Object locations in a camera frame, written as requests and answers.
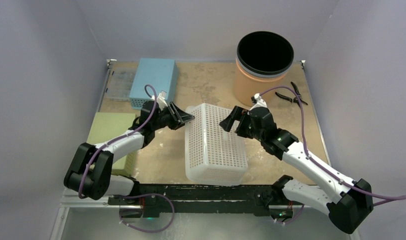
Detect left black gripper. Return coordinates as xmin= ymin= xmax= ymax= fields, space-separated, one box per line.
xmin=152 ymin=103 xmax=194 ymax=132

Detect white perforated plastic basket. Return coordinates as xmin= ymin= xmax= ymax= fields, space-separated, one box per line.
xmin=184 ymin=103 xmax=248 ymax=186

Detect blue perforated plastic basket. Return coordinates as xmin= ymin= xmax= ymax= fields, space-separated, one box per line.
xmin=129 ymin=58 xmax=179 ymax=110

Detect orange bucket black rim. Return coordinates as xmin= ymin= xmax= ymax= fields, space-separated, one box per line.
xmin=232 ymin=31 xmax=295 ymax=106

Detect green perforated plastic basket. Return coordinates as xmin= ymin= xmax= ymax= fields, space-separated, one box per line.
xmin=87 ymin=112 xmax=137 ymax=177

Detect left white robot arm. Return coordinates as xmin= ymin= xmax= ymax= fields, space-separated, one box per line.
xmin=63 ymin=100 xmax=195 ymax=205

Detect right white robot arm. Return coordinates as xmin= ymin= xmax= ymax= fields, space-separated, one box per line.
xmin=219 ymin=106 xmax=374 ymax=234

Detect black pliers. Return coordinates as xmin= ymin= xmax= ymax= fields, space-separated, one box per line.
xmin=274 ymin=81 xmax=309 ymax=107

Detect clear plastic screw organizer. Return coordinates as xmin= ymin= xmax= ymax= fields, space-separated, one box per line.
xmin=105 ymin=67 xmax=137 ymax=102

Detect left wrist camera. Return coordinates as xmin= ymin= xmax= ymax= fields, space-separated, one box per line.
xmin=156 ymin=90 xmax=168 ymax=110

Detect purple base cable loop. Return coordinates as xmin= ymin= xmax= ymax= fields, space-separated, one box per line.
xmin=118 ymin=193 xmax=176 ymax=234

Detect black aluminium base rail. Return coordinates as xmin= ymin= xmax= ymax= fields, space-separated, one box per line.
xmin=58 ymin=183 xmax=350 ymax=220

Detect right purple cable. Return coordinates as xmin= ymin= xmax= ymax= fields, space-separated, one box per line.
xmin=259 ymin=85 xmax=406 ymax=202

